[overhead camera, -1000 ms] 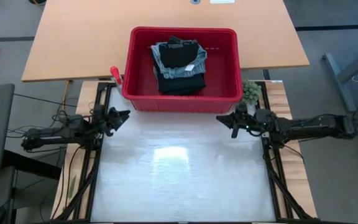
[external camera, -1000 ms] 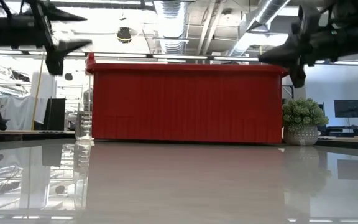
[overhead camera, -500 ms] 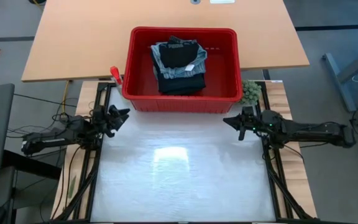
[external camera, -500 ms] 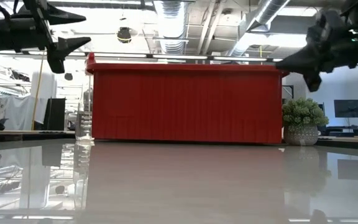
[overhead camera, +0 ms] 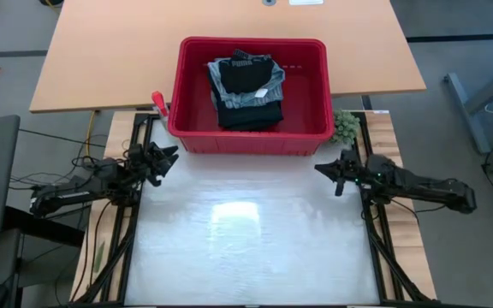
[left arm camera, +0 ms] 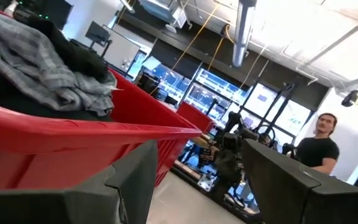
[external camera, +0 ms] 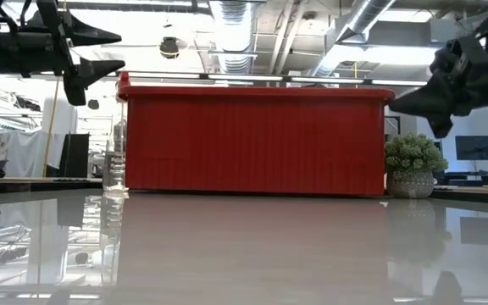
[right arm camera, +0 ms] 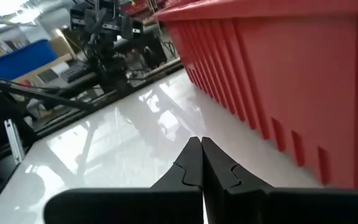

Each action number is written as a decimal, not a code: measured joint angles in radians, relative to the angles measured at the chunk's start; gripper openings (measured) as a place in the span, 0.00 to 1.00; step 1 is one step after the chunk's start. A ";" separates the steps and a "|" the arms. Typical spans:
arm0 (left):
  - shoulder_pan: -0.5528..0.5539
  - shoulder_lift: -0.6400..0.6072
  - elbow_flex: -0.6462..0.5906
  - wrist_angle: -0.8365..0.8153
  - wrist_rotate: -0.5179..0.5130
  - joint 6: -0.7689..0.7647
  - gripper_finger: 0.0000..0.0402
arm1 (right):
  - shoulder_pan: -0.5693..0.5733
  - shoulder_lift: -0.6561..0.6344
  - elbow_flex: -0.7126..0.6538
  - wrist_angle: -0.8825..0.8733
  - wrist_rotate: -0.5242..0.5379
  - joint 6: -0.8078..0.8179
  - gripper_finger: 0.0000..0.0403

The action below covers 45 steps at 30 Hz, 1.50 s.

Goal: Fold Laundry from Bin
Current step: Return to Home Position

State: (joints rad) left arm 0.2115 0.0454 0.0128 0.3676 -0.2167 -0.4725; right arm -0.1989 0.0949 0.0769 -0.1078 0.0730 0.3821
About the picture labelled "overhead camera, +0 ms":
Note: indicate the dark blue denim jeans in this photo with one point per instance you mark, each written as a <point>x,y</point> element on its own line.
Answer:
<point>251,117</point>

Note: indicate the red plastic bin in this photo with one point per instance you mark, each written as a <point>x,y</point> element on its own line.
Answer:
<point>306,85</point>

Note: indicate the grey desk grommet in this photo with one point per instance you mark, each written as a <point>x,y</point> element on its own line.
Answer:
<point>269,1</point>

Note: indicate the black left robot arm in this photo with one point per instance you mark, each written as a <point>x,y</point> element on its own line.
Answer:
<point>79,188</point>

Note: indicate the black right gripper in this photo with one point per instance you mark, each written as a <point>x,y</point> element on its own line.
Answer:
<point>353,169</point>

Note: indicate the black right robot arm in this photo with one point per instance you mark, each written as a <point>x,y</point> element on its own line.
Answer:
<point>422,184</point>

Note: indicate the white desk label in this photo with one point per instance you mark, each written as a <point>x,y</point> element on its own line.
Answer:
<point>305,1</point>

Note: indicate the grey metal table leg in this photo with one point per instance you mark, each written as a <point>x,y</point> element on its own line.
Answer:
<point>465,102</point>

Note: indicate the black garment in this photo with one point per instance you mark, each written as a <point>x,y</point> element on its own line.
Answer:
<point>246,75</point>

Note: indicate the blue striped garment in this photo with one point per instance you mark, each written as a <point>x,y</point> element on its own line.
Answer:
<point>272,92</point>

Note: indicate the green pen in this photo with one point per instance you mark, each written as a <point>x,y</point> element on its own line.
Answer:
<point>99,256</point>

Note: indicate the light brown wooden desk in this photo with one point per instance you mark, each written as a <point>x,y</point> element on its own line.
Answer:
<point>114,51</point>

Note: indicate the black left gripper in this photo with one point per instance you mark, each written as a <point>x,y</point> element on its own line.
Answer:
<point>146,162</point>

